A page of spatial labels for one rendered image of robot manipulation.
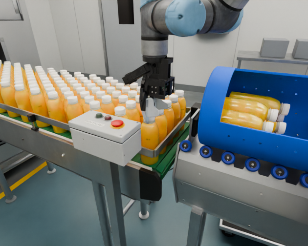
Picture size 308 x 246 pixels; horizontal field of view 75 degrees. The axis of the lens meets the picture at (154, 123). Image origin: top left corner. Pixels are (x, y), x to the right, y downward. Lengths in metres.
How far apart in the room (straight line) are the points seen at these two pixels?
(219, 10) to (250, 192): 0.55
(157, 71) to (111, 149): 0.26
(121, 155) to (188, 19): 0.37
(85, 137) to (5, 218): 1.51
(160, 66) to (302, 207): 0.59
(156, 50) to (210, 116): 0.25
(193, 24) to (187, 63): 3.73
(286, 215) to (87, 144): 0.65
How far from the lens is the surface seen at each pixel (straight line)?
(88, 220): 1.78
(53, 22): 5.82
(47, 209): 1.97
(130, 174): 0.78
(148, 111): 0.62
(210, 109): 0.62
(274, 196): 0.76
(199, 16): 0.48
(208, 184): 0.77
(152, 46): 0.56
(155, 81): 0.58
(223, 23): 0.56
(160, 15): 0.50
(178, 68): 4.25
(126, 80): 0.65
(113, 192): 0.76
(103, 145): 0.59
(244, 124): 0.62
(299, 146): 0.64
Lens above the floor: 1.38
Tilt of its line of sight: 28 degrees down
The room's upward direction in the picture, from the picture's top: straight up
